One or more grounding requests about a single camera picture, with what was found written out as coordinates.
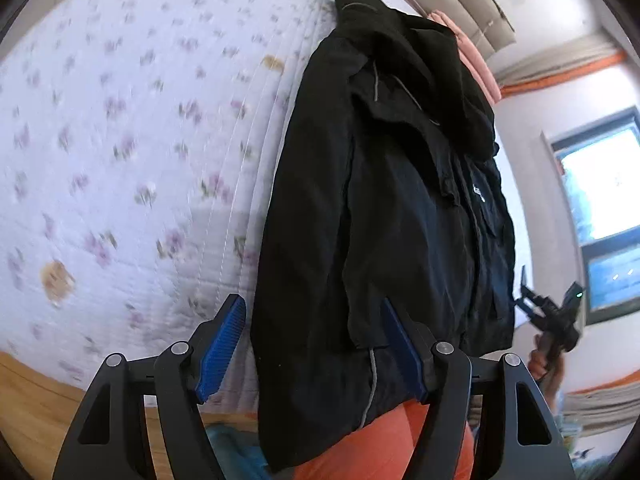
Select person's right forearm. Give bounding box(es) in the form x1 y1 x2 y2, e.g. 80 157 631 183
542 364 567 413

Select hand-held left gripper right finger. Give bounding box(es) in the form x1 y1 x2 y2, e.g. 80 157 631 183
382 297 576 480

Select window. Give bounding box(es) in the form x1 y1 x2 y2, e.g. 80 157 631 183
542 107 640 326

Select person's orange pants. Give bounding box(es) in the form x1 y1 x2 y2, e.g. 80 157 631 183
295 402 473 480

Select person's right hand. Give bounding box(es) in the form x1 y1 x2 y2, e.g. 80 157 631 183
530 332 563 382

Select folded pink blanket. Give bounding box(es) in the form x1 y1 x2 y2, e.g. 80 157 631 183
427 9 502 103

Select teal cloth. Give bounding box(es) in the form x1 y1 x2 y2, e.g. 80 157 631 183
204 422 273 480

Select black hooded jacket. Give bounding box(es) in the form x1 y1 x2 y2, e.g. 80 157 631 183
250 0 517 472

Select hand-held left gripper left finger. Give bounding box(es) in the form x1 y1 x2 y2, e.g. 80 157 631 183
52 293 247 480

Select bed with floral bedspread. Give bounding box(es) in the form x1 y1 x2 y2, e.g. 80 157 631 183
0 0 503 406

